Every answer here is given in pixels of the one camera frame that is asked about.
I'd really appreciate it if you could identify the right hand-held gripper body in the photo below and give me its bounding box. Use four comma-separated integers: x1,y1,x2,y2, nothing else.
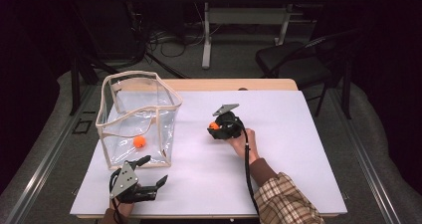
212,103,247,140

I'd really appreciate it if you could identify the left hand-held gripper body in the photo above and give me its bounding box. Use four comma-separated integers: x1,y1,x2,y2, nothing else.
108,161,158,205

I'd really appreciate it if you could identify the plain orange ball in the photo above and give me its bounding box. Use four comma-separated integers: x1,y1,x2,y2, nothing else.
132,135,147,149

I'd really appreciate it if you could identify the clear plastic bag beige trim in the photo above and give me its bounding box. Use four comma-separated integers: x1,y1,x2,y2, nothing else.
95,70,184,171

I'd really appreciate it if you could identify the person's right hand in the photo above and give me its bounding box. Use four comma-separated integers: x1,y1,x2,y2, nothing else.
226,127,261,166

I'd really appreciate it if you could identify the person's left hand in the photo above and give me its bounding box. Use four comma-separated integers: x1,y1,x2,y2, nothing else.
108,198,136,219

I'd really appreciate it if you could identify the wooden table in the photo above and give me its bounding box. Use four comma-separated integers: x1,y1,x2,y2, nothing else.
70,78,348,220

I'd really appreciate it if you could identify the white table mat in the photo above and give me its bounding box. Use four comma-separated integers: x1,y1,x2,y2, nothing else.
70,90,348,216

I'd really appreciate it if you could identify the black folding chair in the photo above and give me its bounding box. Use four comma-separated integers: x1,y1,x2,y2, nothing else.
254,27,364,118

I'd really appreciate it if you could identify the black metal stand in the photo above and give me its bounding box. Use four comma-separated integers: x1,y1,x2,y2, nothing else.
63,1,112,116

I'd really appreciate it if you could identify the white desk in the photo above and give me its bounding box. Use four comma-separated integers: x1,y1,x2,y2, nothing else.
182,0,334,71

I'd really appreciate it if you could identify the left hand-held gripper cable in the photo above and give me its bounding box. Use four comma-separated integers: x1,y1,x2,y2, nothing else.
108,168,125,224

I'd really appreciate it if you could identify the hand-held gripper cable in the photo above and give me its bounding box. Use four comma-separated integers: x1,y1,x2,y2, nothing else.
236,116,261,217
108,168,125,224

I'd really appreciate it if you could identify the right hand-held gripper cable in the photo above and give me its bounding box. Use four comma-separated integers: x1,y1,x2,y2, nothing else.
236,116,261,217

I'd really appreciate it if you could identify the black floor socket frame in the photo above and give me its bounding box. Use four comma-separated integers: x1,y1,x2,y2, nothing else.
72,117,94,135

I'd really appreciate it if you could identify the metal floor rail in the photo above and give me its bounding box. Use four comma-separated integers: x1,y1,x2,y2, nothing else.
0,84,98,224
327,87,403,224

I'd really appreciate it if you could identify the bundle of floor cables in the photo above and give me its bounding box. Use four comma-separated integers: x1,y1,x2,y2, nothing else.
130,1,223,69

